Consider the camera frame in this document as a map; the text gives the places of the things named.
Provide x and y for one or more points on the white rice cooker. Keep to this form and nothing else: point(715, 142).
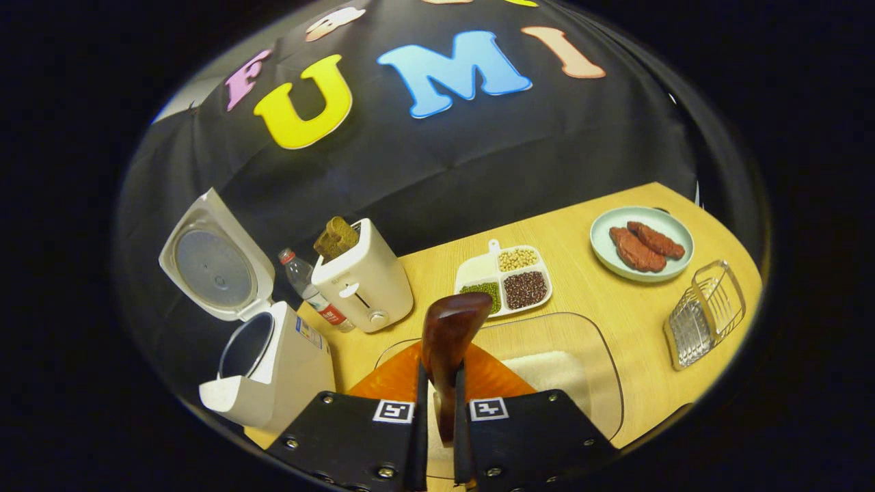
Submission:
point(287, 369)

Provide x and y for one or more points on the pale green plate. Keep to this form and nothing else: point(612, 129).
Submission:
point(605, 256)

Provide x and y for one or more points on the red meat slice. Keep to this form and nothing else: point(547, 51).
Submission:
point(636, 251)
point(660, 240)

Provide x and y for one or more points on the white divided dish of beans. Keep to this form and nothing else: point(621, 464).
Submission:
point(523, 287)

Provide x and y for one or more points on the clear box of white rice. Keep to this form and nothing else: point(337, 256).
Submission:
point(554, 372)

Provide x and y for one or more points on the white toaster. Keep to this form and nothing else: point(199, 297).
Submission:
point(369, 287)

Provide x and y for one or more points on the brown wooden spoon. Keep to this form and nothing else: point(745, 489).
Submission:
point(448, 328)

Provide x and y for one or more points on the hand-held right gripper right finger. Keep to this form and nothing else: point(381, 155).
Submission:
point(462, 451)

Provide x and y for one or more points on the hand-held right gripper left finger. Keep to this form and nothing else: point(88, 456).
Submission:
point(418, 451)

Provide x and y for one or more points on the black backdrop cloth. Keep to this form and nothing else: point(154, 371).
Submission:
point(444, 157)

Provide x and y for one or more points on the plastic bottle with red label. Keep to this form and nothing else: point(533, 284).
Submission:
point(304, 280)

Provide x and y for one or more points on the brown toast slice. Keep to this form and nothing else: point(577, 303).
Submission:
point(326, 247)
point(344, 232)

